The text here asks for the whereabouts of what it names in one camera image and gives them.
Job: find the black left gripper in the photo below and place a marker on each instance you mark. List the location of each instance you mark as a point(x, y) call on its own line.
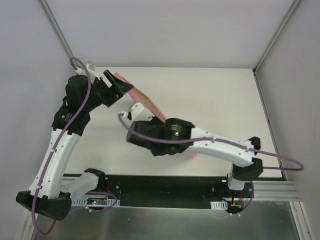
point(107, 88)

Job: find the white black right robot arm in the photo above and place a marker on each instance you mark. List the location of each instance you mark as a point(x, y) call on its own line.
point(241, 154)

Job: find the left white cable duct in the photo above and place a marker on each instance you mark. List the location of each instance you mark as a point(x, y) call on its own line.
point(99, 202)

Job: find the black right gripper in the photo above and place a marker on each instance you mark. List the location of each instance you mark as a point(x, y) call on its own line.
point(139, 132)

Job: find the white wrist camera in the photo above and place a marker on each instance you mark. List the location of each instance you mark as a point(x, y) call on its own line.
point(138, 112)
point(90, 71)

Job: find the aluminium corner post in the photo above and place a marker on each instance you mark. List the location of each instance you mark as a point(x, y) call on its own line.
point(295, 4)
point(57, 31)

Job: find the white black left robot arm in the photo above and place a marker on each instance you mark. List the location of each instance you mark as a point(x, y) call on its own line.
point(46, 196)

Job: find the white cable duct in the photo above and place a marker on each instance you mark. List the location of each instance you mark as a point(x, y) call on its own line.
point(99, 202)
point(223, 205)

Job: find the left aluminium corner post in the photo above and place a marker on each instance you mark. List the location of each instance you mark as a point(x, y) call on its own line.
point(57, 31)

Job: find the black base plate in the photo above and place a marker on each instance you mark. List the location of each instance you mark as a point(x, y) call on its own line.
point(164, 201)

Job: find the pink wooden picture frame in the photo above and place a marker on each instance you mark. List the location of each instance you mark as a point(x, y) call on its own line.
point(119, 76)

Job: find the right aluminium corner post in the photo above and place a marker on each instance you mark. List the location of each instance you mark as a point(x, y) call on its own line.
point(295, 4)

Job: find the aluminium front rail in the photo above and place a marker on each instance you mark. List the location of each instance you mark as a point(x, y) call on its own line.
point(206, 186)

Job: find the right white cable duct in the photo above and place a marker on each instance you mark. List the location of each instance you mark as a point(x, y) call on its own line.
point(223, 205)

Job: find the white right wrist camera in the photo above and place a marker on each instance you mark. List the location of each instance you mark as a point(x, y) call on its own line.
point(138, 112)

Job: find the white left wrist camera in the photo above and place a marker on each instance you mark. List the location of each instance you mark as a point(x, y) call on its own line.
point(90, 71)

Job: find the brown cardboard backing board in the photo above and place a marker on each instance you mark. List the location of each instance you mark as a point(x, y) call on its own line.
point(138, 96)

